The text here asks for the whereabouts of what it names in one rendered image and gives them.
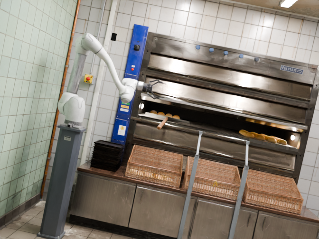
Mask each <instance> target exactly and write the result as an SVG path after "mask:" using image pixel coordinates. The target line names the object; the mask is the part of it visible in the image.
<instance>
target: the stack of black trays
mask: <svg viewBox="0 0 319 239"><path fill-rule="evenodd" d="M94 143H95V144H94V145H95V146H93V147H94V150H93V153H92V154H93V155H92V156H93V157H91V162H90V167H94V168H99V169H103V170H108V171H112V172H116V171H117V170H118V169H119V167H120V165H121V164H120V163H121V162H120V161H121V159H122V154H123V150H124V149H123V148H124V146H125V145H123V144H118V143H114V142H109V141H105V140H98V141H95V142H94Z"/></svg>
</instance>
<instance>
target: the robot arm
mask: <svg viewBox="0 0 319 239"><path fill-rule="evenodd" d="M90 51H92V52H93V53H94V54H96V55H97V56H98V57H100V58H101V59H103V60H104V62H105V63H106V65H107V67H108V69H109V72H110V74H111V77H112V79H113V82H114V84H115V86H116V87H117V89H118V90H119V95H120V97H121V101H122V102H123V103H129V102H130V101H131V100H132V98H133V95H134V91H135V90H138V91H147V95H149V96H150V97H151V98H153V97H152V96H151V95H150V94H149V92H151V93H152V95H153V96H154V97H155V98H153V99H154V100H155V99H156V98H157V99H159V98H162V97H158V96H155V95H154V93H153V92H152V88H153V86H154V85H156V84H157V83H161V84H165V83H163V82H160V80H159V79H157V80H154V81H149V84H147V83H144V82H140V81H137V80H134V79H130V78H124V79H123V80H122V83H121V82H120V80H119V78H118V75H117V72H116V70H115V67H114V65H113V62H112V60H111V58H110V57H109V55H108V54H107V52H106V51H105V49H104V48H103V46H102V45H101V44H100V42H99V41H98V40H97V39H96V38H95V37H94V36H93V35H91V34H89V33H85V34H83V35H82V36H80V37H78V38H77V39H76V41H75V52H76V55H75V60H74V64H73V67H72V71H71V75H70V79H69V82H68V86H67V90H66V92H64V93H63V94H62V97H61V99H60V101H59V102H58V110H59V111H60V112H61V113H62V114H63V115H65V116H66V117H65V121H64V123H63V124H60V126H64V127H69V128H73V129H79V130H80V129H84V127H83V126H82V122H83V118H84V112H85V101H84V99H83V98H81V97H78V95H77V92H78V88H79V84H80V81H81V77H82V73H83V69H84V65H85V61H86V57H87V56H88V55H89V53H90ZM155 81H158V82H156V83H154V84H153V85H151V83H152V82H155Z"/></svg>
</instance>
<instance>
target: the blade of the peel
mask: <svg viewBox="0 0 319 239"><path fill-rule="evenodd" d="M146 115H150V116H155V117H159V118H164V119H165V118H166V116H161V115H157V114H152V113H147V112H146ZM169 120H174V121H179V122H184V123H188V124H189V123H190V121H186V120H181V119H175V118H171V117H169Z"/></svg>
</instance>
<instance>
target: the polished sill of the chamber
mask: <svg viewBox="0 0 319 239"><path fill-rule="evenodd" d="M137 117H138V118H143V119H148V120H153V121H158V122H162V121H163V120H161V119H156V118H151V117H146V116H142V115H137ZM165 123H167V124H172V125H176V126H181V127H186V128H190V129H196V130H201V131H205V132H210V133H215V134H219V135H224V136H228V137H233V138H239V139H244V140H248V141H250V142H251V143H256V144H260V145H265V146H270V147H275V148H280V149H285V150H289V151H294V152H298V150H299V149H298V148H294V147H289V146H284V145H279V144H275V143H270V142H266V141H261V140H256V139H252V138H246V137H241V136H237V135H232V134H227V133H223V132H218V131H213V130H209V129H203V128H198V127H194V126H189V125H185V124H180V123H175V122H171V121H166V122H165Z"/></svg>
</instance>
